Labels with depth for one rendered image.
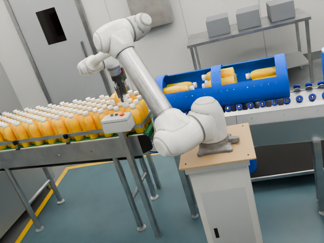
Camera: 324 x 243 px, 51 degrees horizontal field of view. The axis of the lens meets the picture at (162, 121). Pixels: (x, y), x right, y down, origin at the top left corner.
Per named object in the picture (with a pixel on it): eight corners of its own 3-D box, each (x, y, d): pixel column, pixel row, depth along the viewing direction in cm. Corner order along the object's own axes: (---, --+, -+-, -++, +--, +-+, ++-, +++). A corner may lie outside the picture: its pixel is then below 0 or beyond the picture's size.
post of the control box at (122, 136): (159, 237, 272) (121, 130, 232) (155, 237, 273) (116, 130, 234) (161, 234, 275) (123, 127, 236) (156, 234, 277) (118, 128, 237)
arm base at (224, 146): (241, 150, 167) (239, 141, 165) (197, 157, 172) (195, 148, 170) (238, 133, 183) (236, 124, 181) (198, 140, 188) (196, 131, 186)
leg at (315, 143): (328, 215, 246) (321, 142, 221) (319, 216, 248) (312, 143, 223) (327, 210, 251) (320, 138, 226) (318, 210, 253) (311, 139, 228)
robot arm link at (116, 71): (121, 63, 235) (124, 71, 237) (109, 65, 238) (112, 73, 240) (116, 67, 227) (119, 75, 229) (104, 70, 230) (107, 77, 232)
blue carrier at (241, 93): (291, 102, 208) (285, 56, 200) (159, 119, 238) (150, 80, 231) (289, 91, 233) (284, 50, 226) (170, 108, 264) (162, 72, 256)
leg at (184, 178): (197, 218, 280) (180, 155, 255) (191, 219, 282) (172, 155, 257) (199, 213, 285) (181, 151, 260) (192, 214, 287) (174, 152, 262)
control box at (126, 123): (130, 130, 227) (126, 117, 223) (104, 134, 234) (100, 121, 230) (135, 124, 236) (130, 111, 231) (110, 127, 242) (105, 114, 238)
